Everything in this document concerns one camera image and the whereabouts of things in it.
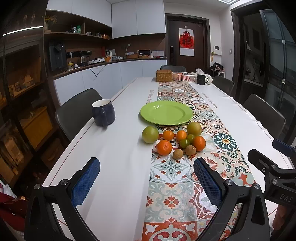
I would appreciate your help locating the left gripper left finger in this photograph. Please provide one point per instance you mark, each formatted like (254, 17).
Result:
(41, 220)

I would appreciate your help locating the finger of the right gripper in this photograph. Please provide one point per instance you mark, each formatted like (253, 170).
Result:
(284, 148)
(270, 169)

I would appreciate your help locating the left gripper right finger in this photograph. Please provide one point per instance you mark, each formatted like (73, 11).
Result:
(252, 221)

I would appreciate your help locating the small green fruit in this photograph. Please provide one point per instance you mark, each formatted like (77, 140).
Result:
(190, 137)
(184, 143)

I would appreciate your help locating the brown longan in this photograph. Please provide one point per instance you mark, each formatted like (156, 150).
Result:
(190, 150)
(178, 154)

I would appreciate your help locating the large green apple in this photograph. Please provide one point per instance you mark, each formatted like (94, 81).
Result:
(150, 134)

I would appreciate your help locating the orange tangerine with stem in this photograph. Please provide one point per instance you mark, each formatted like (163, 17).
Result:
(164, 147)

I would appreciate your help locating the small orange tangerine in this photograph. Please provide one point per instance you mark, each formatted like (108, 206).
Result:
(168, 135)
(181, 135)

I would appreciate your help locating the person's right hand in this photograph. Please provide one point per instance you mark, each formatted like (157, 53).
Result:
(279, 219)

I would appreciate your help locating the grey chair right near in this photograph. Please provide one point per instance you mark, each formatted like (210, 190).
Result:
(269, 117)

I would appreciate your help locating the grey chair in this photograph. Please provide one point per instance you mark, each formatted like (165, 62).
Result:
(224, 84)
(76, 112)
(269, 117)

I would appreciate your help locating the patterned table runner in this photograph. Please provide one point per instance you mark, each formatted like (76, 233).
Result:
(177, 207)

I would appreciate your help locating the grey chair near left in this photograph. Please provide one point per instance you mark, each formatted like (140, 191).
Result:
(76, 112)

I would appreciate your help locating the grey chair right far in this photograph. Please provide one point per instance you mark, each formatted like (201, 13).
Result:
(224, 84)

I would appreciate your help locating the large yellow-green pear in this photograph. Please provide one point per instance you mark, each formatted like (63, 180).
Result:
(194, 128)

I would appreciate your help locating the dark blue mug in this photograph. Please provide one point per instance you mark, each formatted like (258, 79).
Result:
(103, 112)

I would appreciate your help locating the black mug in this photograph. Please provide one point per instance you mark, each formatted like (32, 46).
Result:
(202, 79)

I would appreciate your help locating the white cloth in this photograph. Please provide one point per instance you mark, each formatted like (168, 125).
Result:
(199, 71)

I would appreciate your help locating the green plate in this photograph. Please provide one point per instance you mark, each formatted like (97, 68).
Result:
(166, 113)

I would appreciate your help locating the grey chair far end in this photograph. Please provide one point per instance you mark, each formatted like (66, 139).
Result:
(173, 68)

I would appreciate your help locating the woven wicker box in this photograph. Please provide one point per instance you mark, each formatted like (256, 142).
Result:
(164, 76)

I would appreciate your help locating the black water dispenser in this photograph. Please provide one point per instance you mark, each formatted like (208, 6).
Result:
(57, 56)

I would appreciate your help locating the red fu door poster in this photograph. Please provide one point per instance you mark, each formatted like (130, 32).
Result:
(186, 42)

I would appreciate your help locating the wire fruit basket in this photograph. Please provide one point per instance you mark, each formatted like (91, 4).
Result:
(183, 76)

